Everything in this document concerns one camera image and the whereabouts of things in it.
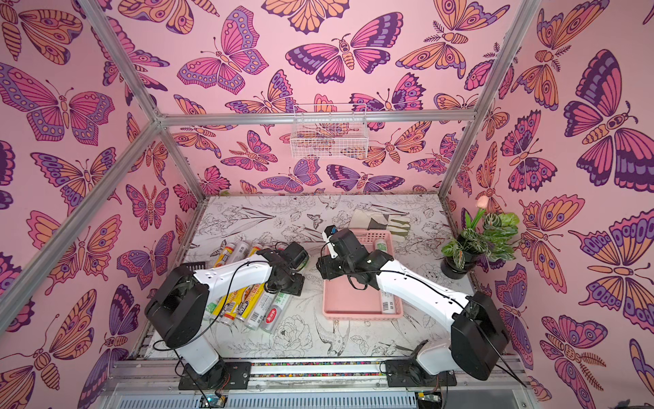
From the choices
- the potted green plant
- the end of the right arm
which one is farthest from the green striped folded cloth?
the end of the right arm

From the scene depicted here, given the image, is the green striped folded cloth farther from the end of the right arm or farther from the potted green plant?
the end of the right arm

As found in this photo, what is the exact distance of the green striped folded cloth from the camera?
1083 millimetres
